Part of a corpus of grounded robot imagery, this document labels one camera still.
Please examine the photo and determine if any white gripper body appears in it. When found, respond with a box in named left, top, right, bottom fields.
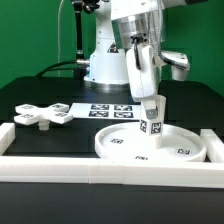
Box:
left=126, top=44, right=157, bottom=102

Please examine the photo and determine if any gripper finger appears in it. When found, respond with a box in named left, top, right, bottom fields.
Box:
left=142, top=99, right=158, bottom=120

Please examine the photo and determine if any white round table top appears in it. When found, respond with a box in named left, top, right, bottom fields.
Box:
left=95, top=122, right=207, bottom=162

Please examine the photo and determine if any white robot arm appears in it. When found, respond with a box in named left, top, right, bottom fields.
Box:
left=84, top=0, right=207, bottom=120

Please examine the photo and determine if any white sheet with markers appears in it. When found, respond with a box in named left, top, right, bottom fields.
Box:
left=69, top=103, right=141, bottom=120

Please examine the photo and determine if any white cross-shaped table base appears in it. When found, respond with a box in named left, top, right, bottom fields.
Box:
left=14, top=103, right=73, bottom=131

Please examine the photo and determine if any white U-shaped frame barrier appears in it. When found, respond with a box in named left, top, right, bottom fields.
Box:
left=0, top=123, right=224, bottom=189

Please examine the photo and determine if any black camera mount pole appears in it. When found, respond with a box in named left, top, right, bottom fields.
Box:
left=71, top=0, right=100, bottom=60

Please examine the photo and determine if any black cable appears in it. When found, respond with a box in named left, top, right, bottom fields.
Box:
left=35, top=60, right=79, bottom=78

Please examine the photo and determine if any white thin cable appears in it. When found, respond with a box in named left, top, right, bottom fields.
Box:
left=57, top=0, right=66, bottom=78

